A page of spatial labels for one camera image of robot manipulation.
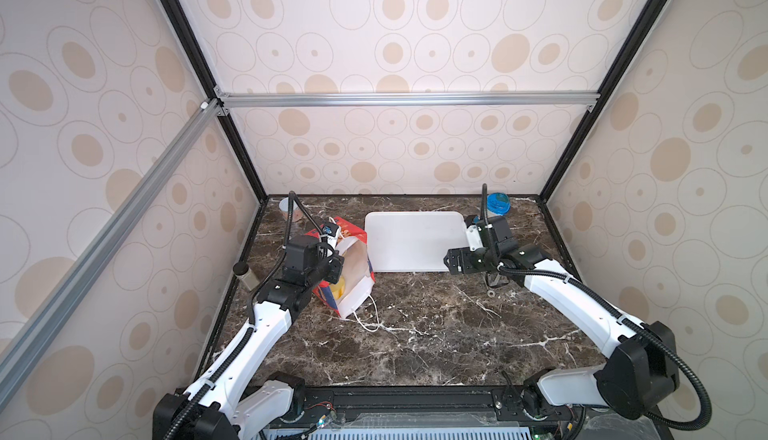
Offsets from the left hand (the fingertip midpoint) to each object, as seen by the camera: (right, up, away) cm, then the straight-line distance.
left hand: (343, 247), depth 79 cm
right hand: (+32, -3, +5) cm, 33 cm away
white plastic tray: (+20, 0, +27) cm, 34 cm away
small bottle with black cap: (-31, -8, +8) cm, 33 cm away
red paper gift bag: (+2, -9, +15) cm, 18 cm away
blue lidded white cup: (+51, +14, +27) cm, 59 cm away
